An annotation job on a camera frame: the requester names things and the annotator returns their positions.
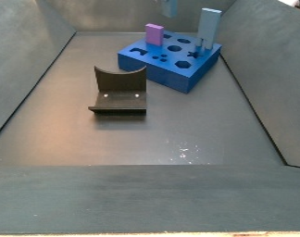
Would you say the black curved bracket stand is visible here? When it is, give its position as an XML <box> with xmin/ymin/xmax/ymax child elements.
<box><xmin>88</xmin><ymin>68</ymin><xmax>147</xmax><ymax>114</ymax></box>

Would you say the purple rectangular block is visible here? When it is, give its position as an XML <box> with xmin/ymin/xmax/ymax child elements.
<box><xmin>144</xmin><ymin>23</ymin><xmax>163</xmax><ymax>46</ymax></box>

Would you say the blue shape sorting board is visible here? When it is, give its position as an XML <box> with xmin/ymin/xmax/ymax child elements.
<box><xmin>118</xmin><ymin>31</ymin><xmax>222</xmax><ymax>94</ymax></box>

